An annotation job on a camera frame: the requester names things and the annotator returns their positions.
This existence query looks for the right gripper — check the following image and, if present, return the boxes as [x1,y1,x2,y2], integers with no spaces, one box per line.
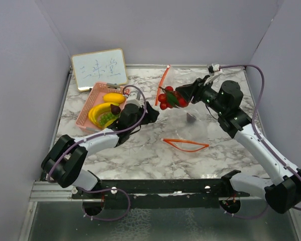
[177,75,226,115]

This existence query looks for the fake red strawberries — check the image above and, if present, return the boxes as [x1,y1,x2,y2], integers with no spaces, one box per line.
[157,86,189,110]

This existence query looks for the zip bag with yellow fruit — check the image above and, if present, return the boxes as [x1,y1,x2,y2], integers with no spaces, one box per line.
[155,65,210,106]

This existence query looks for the fake dark eggplant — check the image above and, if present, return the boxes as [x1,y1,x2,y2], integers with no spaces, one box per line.
[110,104,121,115]

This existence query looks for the zip bag with red fruit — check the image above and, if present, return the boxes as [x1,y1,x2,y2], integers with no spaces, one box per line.
[160,104,210,153]

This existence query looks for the fake yellow mango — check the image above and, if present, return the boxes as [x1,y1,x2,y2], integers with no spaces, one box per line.
[103,93,126,104]

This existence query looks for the fake green grapes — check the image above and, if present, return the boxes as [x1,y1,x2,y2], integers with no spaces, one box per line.
[99,112,117,126]

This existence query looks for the fake banana bunch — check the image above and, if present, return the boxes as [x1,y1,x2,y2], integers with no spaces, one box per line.
[88,102,119,129]

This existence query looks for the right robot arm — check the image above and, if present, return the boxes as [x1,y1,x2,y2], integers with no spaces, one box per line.
[176,78,301,214]

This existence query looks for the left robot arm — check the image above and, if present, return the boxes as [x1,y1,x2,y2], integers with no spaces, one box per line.
[41,102,160,198]

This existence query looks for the pink plastic basket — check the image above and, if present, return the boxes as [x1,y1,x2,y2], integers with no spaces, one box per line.
[75,82,129,132]

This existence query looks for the small whiteboard with writing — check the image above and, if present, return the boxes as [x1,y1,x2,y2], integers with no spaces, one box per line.
[71,48,128,91]

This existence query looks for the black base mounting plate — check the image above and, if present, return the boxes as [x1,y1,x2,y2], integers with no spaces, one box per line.
[72,179,249,209]

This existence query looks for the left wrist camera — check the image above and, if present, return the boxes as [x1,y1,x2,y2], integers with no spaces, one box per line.
[125,90,142,107]

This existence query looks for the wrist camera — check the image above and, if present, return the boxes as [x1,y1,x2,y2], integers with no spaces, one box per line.
[205,64,223,85]
[125,90,142,107]

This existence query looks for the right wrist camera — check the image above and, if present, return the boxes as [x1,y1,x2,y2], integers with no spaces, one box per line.
[205,64,223,85]

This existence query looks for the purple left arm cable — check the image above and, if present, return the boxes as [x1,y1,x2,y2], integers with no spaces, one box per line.
[46,84,148,221]

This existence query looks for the aluminium frame rail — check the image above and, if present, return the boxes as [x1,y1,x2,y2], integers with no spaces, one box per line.
[29,179,77,201]

